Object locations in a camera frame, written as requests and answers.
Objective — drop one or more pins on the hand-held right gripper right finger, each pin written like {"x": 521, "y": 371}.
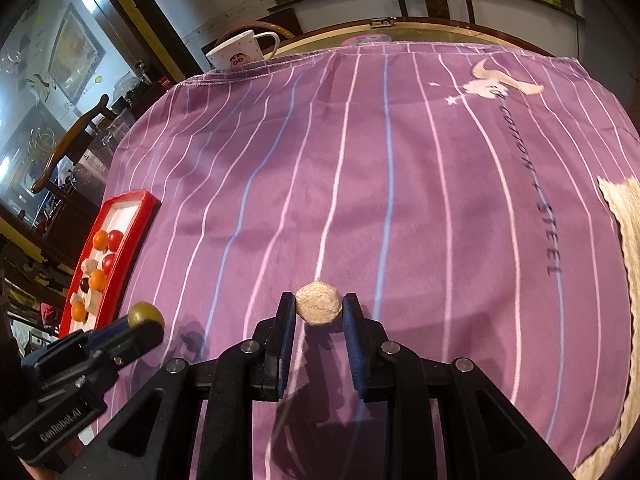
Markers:
{"x": 350, "y": 345}

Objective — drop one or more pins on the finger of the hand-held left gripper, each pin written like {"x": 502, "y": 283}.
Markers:
{"x": 112, "y": 331}
{"x": 137, "y": 340}

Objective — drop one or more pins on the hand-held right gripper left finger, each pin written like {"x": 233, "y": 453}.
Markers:
{"x": 287, "y": 340}

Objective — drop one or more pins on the olive green round fruit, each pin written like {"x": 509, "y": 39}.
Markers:
{"x": 147, "y": 312}

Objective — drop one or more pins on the dark brown round fruit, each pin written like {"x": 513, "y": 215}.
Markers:
{"x": 84, "y": 286}

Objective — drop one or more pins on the red cherry tomato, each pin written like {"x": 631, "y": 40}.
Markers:
{"x": 109, "y": 262}
{"x": 116, "y": 239}

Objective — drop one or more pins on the red rimmed white tray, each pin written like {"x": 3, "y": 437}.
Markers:
{"x": 132, "y": 230}

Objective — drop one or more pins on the purple striped cloth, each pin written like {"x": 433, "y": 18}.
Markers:
{"x": 375, "y": 185}

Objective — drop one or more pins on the dark wooden armchair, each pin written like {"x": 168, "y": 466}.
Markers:
{"x": 70, "y": 145}

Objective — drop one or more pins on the glass display cabinet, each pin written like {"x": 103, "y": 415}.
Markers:
{"x": 30, "y": 85}

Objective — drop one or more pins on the framed picture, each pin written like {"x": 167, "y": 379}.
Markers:
{"x": 75, "y": 50}

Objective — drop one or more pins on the white cartoon print cup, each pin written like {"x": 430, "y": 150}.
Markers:
{"x": 242, "y": 52}

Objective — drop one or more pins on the beige fuzzy mat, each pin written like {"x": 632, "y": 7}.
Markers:
{"x": 627, "y": 240}

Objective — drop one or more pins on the pink round coaster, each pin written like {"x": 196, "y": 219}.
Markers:
{"x": 369, "y": 39}

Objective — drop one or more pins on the curved wooden chair backrest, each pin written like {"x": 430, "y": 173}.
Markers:
{"x": 260, "y": 26}

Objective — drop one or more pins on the round gold rimmed table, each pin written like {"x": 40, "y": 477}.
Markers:
{"x": 440, "y": 35}

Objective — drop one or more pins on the small yellow box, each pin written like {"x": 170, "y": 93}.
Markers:
{"x": 382, "y": 23}

